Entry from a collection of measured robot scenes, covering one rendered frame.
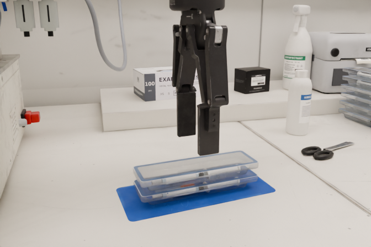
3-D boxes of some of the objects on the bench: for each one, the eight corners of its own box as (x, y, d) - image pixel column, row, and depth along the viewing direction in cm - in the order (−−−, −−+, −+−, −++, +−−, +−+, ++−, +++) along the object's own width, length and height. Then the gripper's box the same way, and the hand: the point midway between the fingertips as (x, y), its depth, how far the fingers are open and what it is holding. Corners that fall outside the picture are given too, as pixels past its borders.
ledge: (100, 102, 109) (99, 88, 108) (330, 89, 129) (332, 77, 128) (103, 131, 81) (102, 113, 80) (397, 109, 101) (399, 94, 100)
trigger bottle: (289, 85, 113) (295, 5, 107) (313, 88, 108) (321, 5, 102) (276, 89, 107) (282, 5, 100) (302, 92, 102) (309, 4, 95)
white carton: (133, 93, 101) (132, 67, 100) (204, 87, 110) (204, 63, 108) (144, 101, 91) (143, 73, 89) (222, 94, 99) (223, 69, 97)
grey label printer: (286, 80, 121) (290, 31, 117) (339, 79, 124) (344, 30, 120) (324, 95, 98) (330, 33, 94) (387, 93, 101) (397, 33, 96)
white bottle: (282, 133, 79) (287, 71, 76) (289, 127, 84) (293, 68, 80) (305, 137, 77) (311, 72, 73) (310, 131, 81) (316, 69, 77)
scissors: (321, 162, 63) (322, 157, 63) (296, 152, 68) (297, 148, 68) (362, 148, 71) (363, 144, 71) (338, 140, 75) (338, 137, 75)
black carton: (233, 90, 105) (234, 67, 103) (256, 88, 109) (258, 66, 107) (245, 94, 100) (246, 70, 98) (269, 91, 103) (270, 68, 102)
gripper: (149, -15, 54) (153, 127, 60) (202, -32, 35) (201, 175, 41) (194, -13, 57) (194, 122, 62) (265, -29, 38) (255, 166, 44)
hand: (196, 126), depth 51 cm, fingers open, 8 cm apart
